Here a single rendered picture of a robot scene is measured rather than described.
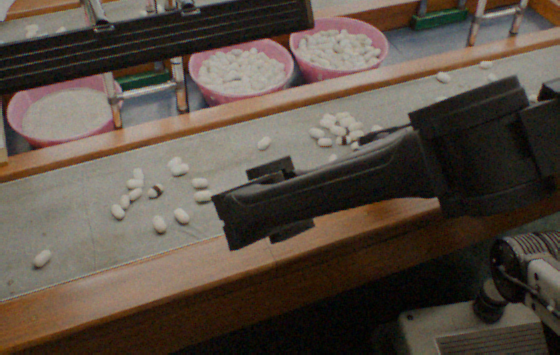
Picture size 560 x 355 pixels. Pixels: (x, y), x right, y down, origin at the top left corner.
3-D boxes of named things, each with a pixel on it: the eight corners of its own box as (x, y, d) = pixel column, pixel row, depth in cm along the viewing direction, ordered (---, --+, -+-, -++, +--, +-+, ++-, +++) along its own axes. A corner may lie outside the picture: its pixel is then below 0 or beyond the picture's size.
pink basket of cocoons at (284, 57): (312, 94, 157) (315, 65, 150) (236, 139, 143) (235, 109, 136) (246, 53, 170) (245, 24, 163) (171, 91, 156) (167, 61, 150)
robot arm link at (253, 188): (212, 267, 77) (186, 195, 77) (284, 233, 86) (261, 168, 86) (536, 207, 44) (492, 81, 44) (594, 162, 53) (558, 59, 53)
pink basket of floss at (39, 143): (149, 116, 148) (144, 86, 142) (83, 185, 131) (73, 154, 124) (67, 89, 156) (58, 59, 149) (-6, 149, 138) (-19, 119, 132)
